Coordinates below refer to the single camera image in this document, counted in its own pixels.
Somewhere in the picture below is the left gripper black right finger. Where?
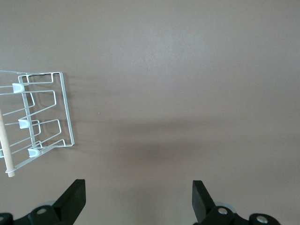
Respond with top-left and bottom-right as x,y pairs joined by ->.
192,180 -> 281,225

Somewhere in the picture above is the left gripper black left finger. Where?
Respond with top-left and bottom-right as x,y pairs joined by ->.
0,179 -> 87,225

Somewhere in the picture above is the white wire dish rack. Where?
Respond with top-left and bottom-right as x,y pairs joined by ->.
0,69 -> 75,178

